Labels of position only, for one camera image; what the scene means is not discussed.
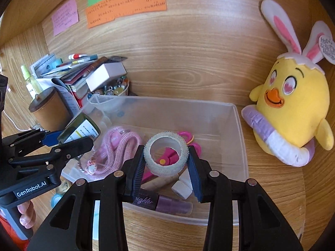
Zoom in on blue tape roll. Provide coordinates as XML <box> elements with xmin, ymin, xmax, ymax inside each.
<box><xmin>50</xmin><ymin>193</ymin><xmax>63</xmax><ymax>208</ymax></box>

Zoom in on dark green bottle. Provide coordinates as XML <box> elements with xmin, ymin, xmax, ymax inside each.
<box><xmin>57</xmin><ymin>113</ymin><xmax>101</xmax><ymax>144</ymax></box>

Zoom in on white tape roll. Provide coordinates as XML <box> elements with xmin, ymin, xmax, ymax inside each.
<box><xmin>143</xmin><ymin>131</ymin><xmax>190</xmax><ymax>178</ymax></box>

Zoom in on pink plastic scissors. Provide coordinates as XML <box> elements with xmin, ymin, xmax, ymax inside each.
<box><xmin>141</xmin><ymin>131</ymin><xmax>203</xmax><ymax>185</ymax></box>

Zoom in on person's left hand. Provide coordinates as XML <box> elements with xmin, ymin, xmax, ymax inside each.
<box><xmin>17</xmin><ymin>201</ymin><xmax>36</xmax><ymax>229</ymax></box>

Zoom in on brown cylindrical container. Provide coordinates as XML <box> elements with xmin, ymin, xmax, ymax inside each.
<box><xmin>28</xmin><ymin>87</ymin><xmax>71</xmax><ymax>132</ymax></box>

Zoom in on orange jacket sleeve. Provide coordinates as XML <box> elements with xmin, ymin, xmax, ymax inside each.
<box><xmin>1</xmin><ymin>216</ymin><xmax>29</xmax><ymax>250</ymax></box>

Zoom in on light green spray bottle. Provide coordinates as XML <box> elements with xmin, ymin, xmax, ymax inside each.
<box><xmin>21</xmin><ymin>65</ymin><xmax>43</xmax><ymax>99</ymax></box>

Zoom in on stack of books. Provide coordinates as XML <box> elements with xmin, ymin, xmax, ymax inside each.
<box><xmin>30</xmin><ymin>53</ymin><xmax>129</xmax><ymax>116</ymax></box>

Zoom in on purple highlighter tube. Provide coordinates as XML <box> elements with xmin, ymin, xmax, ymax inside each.
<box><xmin>132</xmin><ymin>189</ymin><xmax>193</xmax><ymax>216</ymax></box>

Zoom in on clear bowl of trinkets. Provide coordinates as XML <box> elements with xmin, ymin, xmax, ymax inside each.
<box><xmin>91</xmin><ymin>76</ymin><xmax>130</xmax><ymax>96</ymax></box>

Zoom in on white small bottle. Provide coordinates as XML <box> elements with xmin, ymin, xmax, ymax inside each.
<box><xmin>171</xmin><ymin>169</ymin><xmax>193</xmax><ymax>200</ymax></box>

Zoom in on white small box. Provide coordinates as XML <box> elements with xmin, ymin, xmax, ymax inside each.
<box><xmin>86</xmin><ymin>62</ymin><xmax>127</xmax><ymax>92</ymax></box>

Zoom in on yellow chick plush toy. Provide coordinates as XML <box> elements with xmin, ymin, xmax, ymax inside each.
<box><xmin>241</xmin><ymin>0</ymin><xmax>334</xmax><ymax>167</ymax></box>

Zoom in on clear plastic storage bin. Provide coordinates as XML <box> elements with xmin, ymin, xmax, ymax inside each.
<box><xmin>61</xmin><ymin>93</ymin><xmax>249</xmax><ymax>227</ymax></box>

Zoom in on pink sticky note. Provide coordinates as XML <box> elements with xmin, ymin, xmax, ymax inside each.
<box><xmin>52</xmin><ymin>0</ymin><xmax>79</xmax><ymax>36</ymax></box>

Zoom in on orange sticky note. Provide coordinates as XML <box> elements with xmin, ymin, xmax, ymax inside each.
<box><xmin>85</xmin><ymin>0</ymin><xmax>167</xmax><ymax>28</ymax></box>

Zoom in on pink rope lanyard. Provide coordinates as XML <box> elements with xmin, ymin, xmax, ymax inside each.
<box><xmin>77</xmin><ymin>126</ymin><xmax>143</xmax><ymax>181</ymax></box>

